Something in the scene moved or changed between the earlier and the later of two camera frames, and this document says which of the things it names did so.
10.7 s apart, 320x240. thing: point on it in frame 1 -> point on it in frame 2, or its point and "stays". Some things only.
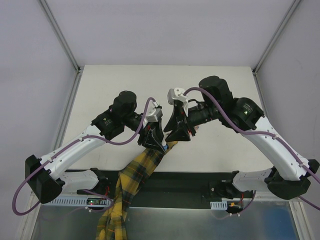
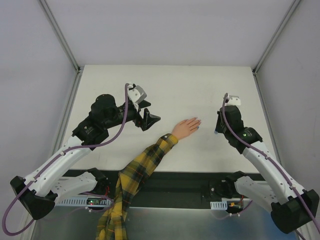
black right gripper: x=185 y=120 -> x=218 y=127
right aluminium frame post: x=275 y=37 stays
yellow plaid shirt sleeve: x=131 y=179 stays
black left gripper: x=146 y=128 -> x=144 y=115
